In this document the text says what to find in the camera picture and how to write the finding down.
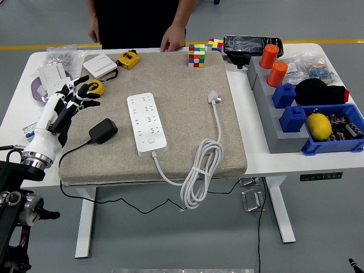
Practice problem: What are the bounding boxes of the white table leg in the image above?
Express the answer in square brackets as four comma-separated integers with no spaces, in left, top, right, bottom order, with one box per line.
[75,186,97,259]
[263,175,297,245]

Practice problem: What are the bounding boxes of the person's left hand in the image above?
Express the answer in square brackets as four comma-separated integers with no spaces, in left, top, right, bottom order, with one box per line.
[160,24,187,53]

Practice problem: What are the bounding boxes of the grey stepped block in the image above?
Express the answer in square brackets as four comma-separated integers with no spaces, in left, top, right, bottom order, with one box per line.
[246,55,311,155]

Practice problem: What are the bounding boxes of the grey-brown mat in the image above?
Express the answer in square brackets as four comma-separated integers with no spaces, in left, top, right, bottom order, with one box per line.
[58,50,248,187]

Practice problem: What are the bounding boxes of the clear bag of blue resistors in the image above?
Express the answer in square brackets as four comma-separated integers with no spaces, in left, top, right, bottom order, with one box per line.
[307,61,341,86]

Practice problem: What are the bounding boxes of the blue block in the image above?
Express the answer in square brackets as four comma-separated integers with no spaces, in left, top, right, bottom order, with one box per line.
[279,105,308,134]
[272,82,297,110]

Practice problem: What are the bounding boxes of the white socket panel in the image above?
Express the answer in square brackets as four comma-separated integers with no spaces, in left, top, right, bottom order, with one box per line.
[45,77,76,99]

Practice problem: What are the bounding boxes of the black cloth with red patch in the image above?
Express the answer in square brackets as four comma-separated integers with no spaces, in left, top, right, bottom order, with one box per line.
[294,77,350,107]

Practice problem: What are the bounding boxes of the blue plastic bin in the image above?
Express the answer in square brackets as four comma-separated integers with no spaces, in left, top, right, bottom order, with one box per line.
[301,102,364,156]

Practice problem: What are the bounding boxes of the black plug with cord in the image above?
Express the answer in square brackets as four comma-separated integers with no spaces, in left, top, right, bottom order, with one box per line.
[58,118,242,214]

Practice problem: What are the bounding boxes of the clear bag of screws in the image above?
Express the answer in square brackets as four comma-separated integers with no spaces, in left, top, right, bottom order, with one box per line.
[45,44,89,72]

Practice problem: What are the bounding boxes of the dark maroon capacitor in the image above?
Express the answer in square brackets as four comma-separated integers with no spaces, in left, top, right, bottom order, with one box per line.
[328,113,353,128]
[345,121,364,140]
[328,127,351,142]

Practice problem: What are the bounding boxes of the white switch panel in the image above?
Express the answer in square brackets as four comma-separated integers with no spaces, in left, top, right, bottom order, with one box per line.
[38,63,68,89]

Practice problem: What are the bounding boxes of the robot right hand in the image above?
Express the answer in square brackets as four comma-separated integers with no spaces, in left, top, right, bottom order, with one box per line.
[348,258,364,273]

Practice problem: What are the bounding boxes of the person's right hand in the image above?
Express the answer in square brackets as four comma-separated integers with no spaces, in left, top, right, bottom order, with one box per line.
[87,15,102,46]

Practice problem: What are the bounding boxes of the white power strip with cord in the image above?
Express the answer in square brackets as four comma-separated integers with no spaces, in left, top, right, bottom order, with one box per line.
[126,89,225,210]

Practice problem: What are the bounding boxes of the small colourful puzzle cube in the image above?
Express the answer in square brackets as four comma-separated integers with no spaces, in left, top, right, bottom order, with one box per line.
[206,38,225,53]

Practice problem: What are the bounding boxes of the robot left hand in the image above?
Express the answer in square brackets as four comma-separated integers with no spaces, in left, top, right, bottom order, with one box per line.
[22,75,102,157]

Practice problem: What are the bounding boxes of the yellow lemon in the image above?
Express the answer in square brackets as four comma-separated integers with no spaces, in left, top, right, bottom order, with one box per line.
[305,113,333,142]

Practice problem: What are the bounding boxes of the black hanging cable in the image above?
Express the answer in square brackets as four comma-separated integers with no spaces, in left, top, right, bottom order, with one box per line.
[256,176,267,273]

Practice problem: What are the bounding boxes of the person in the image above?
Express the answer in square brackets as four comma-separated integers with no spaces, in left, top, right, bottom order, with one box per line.
[86,0,197,51]

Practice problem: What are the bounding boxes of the purple dish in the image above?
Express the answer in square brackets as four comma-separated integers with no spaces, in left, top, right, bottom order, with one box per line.
[30,71,75,107]

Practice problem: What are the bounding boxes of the white blue circuit breaker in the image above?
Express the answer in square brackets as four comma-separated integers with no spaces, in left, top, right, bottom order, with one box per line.
[22,121,39,139]

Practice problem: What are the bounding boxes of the clear bag of components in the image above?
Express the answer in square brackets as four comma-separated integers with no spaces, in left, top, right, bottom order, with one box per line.
[283,52,328,85]

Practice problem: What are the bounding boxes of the large colourful puzzle cube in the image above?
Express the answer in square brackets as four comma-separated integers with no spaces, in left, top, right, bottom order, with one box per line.
[188,43,206,69]

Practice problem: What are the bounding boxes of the black case in plastic wrap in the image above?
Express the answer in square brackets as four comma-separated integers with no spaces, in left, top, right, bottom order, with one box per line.
[222,34,284,69]

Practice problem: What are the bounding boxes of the orange cylinder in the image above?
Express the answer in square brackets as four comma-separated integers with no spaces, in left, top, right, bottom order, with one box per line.
[259,44,280,70]
[266,61,289,88]

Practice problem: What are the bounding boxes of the black table control panel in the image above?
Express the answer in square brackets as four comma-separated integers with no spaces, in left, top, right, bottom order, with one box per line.
[299,171,344,183]

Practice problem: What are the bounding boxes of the small white panel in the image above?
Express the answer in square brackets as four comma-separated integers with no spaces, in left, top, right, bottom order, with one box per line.
[35,84,49,99]

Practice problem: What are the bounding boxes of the silver metal bracket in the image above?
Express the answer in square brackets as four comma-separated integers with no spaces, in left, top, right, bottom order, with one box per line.
[241,187,266,213]
[238,177,260,188]

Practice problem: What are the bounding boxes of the white wall switch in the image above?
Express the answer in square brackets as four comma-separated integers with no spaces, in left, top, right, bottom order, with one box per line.
[82,53,118,79]

